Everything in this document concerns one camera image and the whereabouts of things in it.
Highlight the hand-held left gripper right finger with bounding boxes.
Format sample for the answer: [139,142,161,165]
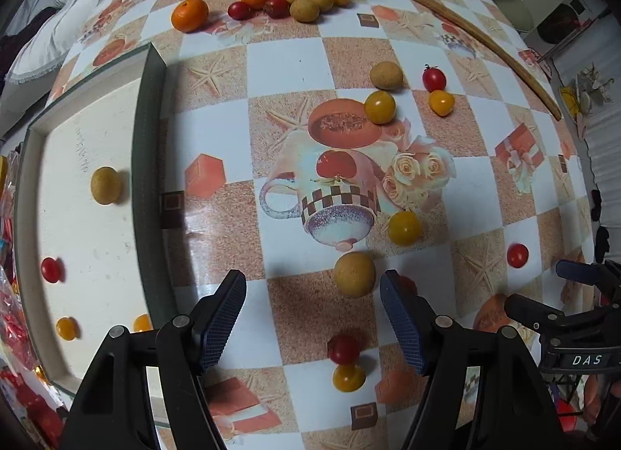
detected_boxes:
[380,269,562,450]

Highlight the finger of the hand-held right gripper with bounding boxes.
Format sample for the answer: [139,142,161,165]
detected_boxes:
[555,259,621,296]
[504,293,564,332]

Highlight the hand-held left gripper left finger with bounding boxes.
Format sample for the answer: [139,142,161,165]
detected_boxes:
[61,269,248,450]

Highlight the white tray with dark rim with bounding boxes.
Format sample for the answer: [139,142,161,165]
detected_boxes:
[14,43,181,397]

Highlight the pale artificial flowers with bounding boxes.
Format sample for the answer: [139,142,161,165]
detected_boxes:
[558,62,613,138]

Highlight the checked printed tablecloth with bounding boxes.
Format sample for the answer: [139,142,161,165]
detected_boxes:
[46,0,600,450]

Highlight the pile of red snack packets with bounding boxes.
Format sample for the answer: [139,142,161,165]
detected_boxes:
[0,152,66,450]

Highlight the long wooden stick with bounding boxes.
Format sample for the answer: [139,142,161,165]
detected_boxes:
[363,0,562,121]

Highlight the grey white blanket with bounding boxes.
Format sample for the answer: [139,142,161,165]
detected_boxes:
[0,0,146,87]

